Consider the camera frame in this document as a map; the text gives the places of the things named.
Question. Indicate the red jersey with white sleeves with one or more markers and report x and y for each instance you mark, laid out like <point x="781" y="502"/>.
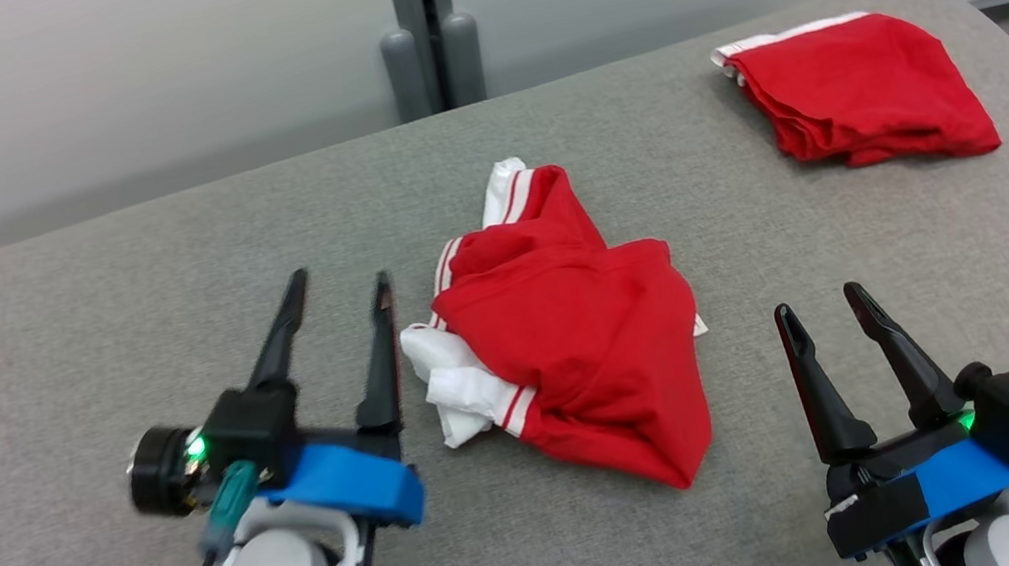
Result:
<point x="575" y="343"/>

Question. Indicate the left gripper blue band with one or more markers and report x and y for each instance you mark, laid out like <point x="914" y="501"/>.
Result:
<point x="344" y="481"/>

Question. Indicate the red shorts with white band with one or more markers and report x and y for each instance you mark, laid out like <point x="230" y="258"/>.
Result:
<point x="869" y="94"/>

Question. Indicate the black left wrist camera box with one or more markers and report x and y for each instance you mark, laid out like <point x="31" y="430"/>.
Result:
<point x="249" y="430"/>

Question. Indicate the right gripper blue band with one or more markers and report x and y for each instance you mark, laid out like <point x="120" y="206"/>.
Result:
<point x="960" y="474"/>

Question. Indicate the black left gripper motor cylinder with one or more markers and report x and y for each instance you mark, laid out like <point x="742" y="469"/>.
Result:
<point x="158" y="474"/>

